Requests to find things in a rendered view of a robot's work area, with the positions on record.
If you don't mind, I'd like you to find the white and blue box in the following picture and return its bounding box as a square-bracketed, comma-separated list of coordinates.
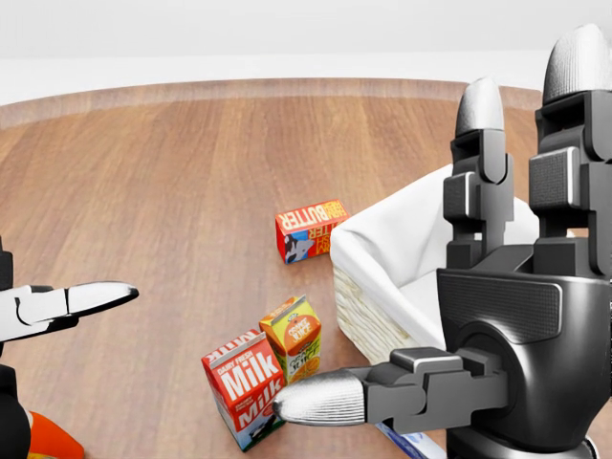
[374, 422, 447, 459]

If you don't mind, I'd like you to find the orange packet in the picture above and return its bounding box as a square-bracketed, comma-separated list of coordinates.
[26, 409, 86, 459]

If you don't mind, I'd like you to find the red butter box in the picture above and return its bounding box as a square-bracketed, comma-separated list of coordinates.
[274, 199, 352, 265]

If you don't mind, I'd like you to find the orange juice carton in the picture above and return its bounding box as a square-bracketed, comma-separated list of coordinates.
[258, 295, 323, 386]

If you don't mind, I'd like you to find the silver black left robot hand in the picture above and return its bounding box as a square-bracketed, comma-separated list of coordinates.
[0, 236, 141, 459]

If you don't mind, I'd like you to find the red milk carton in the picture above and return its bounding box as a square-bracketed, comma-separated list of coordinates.
[200, 328, 289, 453]

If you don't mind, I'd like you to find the white cloth basket liner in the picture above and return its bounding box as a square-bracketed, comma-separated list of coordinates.
[329, 162, 541, 351]

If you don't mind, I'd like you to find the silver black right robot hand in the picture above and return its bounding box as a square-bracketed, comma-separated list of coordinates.
[271, 22, 612, 441]

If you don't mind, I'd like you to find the cream wicker basket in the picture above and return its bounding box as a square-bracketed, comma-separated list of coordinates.
[332, 228, 576, 367]

